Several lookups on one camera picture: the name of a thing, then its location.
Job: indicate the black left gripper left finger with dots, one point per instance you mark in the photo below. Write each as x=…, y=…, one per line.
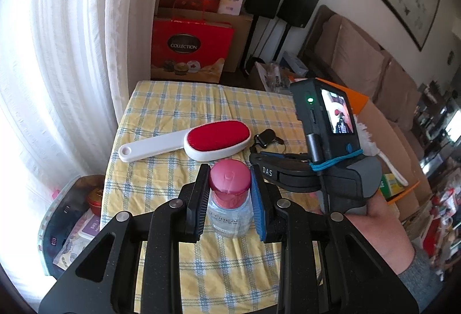
x=196, y=197

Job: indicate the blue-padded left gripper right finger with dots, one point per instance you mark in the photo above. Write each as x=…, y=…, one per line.
x=268, y=222

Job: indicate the clear bottle pink cap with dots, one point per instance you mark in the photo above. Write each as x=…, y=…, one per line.
x=230, y=206

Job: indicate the red white lint brush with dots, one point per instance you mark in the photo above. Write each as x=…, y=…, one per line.
x=204, y=143

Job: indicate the black strap gadget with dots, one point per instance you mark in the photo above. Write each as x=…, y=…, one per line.
x=263, y=140

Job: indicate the grey sleeve forearm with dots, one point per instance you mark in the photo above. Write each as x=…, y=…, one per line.
x=421, y=280

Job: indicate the person's right hand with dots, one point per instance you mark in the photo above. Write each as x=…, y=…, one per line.
x=385, y=233

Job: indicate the green Darlie toothpaste box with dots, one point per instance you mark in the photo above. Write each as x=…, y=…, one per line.
x=389, y=186

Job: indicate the orange cardboard box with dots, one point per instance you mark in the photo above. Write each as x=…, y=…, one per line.
x=351, y=145

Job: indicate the clear plastic bag clutter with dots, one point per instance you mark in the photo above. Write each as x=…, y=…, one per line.
x=272, y=78

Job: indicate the storage bin with items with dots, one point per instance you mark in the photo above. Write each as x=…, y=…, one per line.
x=66, y=209

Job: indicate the brown sofa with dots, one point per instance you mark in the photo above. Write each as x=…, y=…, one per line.
x=338, y=50

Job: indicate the brown cardboard box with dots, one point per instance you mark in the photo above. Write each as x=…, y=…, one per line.
x=241, y=24

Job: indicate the red Collection gift bag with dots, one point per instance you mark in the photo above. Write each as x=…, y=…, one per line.
x=190, y=50

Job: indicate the right black speaker on stand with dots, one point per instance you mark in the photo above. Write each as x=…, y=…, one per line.
x=295, y=13

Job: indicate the white curtain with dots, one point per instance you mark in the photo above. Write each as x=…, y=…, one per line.
x=68, y=68

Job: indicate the camera box with screen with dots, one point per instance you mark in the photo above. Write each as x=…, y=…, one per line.
x=328, y=124

